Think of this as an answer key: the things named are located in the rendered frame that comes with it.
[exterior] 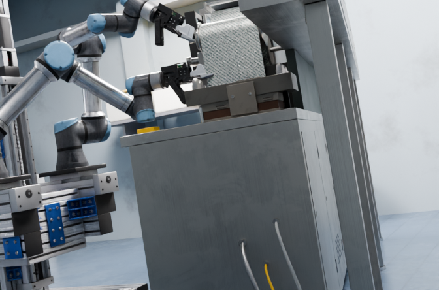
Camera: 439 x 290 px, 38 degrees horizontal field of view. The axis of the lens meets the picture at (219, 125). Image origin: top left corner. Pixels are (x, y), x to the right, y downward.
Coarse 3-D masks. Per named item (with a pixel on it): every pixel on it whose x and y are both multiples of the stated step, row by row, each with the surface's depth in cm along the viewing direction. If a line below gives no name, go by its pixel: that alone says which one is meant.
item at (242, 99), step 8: (232, 88) 229; (240, 88) 229; (248, 88) 228; (232, 96) 229; (240, 96) 229; (248, 96) 228; (256, 96) 229; (232, 104) 229; (240, 104) 229; (248, 104) 228; (256, 104) 227; (232, 112) 229; (240, 112) 229; (248, 112) 228
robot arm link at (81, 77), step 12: (72, 72) 261; (84, 72) 264; (84, 84) 264; (96, 84) 264; (108, 84) 267; (96, 96) 268; (108, 96) 266; (120, 96) 267; (120, 108) 269; (132, 108) 267
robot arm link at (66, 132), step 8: (64, 120) 294; (72, 120) 294; (80, 120) 301; (56, 128) 294; (64, 128) 292; (72, 128) 293; (80, 128) 296; (56, 136) 294; (64, 136) 292; (72, 136) 293; (80, 136) 296; (56, 144) 295; (64, 144) 292; (72, 144) 293; (80, 144) 296
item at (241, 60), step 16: (208, 48) 254; (224, 48) 252; (240, 48) 251; (256, 48) 249; (208, 64) 254; (224, 64) 252; (240, 64) 251; (256, 64) 249; (208, 80) 254; (224, 80) 252
